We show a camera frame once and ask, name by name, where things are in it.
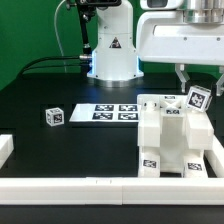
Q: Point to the white chair seat part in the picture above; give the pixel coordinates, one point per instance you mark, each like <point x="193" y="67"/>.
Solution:
<point x="172" y="141"/>

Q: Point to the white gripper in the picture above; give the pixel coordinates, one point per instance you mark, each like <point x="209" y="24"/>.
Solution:
<point x="184" y="32"/>

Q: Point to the white fence bar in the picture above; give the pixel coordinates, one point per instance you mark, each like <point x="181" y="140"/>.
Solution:
<point x="215" y="157"/>
<point x="111" y="191"/>
<point x="6" y="147"/>

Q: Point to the white marker sheet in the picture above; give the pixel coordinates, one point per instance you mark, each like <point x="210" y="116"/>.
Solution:
<point x="105" y="113"/>

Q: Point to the white front fence bar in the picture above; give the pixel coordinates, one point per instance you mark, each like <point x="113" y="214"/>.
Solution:
<point x="111" y="191"/>

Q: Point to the white right fence bar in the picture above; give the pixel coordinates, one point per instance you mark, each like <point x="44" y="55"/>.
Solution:
<point x="215" y="157"/>

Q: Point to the small white tagged cube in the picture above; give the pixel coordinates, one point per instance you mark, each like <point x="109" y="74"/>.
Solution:
<point x="198" y="98"/>

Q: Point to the white left fence bar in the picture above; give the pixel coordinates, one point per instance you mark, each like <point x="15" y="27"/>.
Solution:
<point x="6" y="147"/>

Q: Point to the small white tagged nut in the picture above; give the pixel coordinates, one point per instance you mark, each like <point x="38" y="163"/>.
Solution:
<point x="54" y="116"/>

